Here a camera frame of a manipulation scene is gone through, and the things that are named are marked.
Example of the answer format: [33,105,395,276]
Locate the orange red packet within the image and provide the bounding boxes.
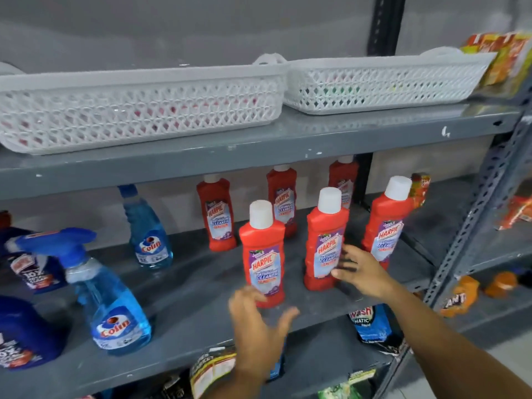
[496,195,532,231]

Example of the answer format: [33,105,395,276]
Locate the black and yellow packet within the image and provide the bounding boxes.
[190,346,238,399]

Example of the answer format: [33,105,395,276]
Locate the small orange bottle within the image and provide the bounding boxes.
[484,272,519,299]

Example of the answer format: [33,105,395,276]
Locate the person's right hand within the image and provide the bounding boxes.
[331,244,396,300]

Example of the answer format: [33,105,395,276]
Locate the group of red cleaner bottles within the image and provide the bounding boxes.
[196,155,416,309]

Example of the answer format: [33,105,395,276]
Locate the black slotted upright post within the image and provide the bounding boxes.
[352,0,407,204]

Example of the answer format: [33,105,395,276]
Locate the short white plastic basket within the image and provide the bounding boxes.
[284,47,498,116]

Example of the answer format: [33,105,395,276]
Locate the blue detergent pouch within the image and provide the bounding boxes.
[348,304,405,354]

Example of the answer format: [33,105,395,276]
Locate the orange pouch with black print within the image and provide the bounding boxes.
[440,276,481,319]

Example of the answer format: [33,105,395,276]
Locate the small red green packet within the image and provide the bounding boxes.
[410,173,431,209]

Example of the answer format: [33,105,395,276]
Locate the person's left forearm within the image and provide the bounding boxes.
[203,369,267,399]

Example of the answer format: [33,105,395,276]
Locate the grey metal shelf rack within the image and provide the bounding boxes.
[0,99,532,399]
[453,70,532,333]

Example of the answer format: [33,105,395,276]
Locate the long white plastic basket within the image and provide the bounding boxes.
[0,53,289,155]

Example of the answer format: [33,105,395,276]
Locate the person's right forearm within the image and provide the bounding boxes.
[382,279,532,399]

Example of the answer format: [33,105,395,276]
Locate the dark blue cleaner bottle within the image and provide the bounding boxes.
[0,211,68,295]
[0,296,65,371]

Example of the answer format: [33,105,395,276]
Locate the orange and yellow packets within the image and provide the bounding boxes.
[461,30,532,88]

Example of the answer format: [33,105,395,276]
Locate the small blue spray bottle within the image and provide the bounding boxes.
[118,184,174,271]

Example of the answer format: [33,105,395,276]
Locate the person's left hand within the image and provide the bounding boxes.
[229,286,300,382]

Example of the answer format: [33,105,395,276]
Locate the large blue spray bottle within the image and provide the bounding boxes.
[5,227,153,356]

